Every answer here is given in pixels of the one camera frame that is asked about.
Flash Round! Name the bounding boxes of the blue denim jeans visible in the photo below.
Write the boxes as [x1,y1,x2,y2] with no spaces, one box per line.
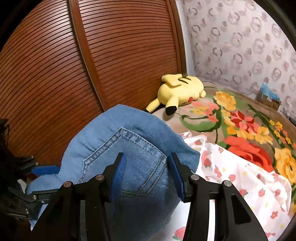
[26,105,200,240]

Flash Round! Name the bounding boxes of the white floral bed sheet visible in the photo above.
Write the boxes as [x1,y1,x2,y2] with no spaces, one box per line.
[157,131,293,241]

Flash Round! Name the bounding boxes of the brown floral blanket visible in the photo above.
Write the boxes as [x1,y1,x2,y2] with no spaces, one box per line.
[154,84,295,186]

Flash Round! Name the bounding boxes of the cardboard box with blue bag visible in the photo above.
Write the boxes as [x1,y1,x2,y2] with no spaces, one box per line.
[257,83,281,111]

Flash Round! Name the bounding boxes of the yellow Pikachu plush toy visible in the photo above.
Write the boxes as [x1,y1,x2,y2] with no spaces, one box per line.
[146,74,206,116]

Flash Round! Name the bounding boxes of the patterned lace curtain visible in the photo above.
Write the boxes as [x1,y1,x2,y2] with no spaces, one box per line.
[182,1,295,116]

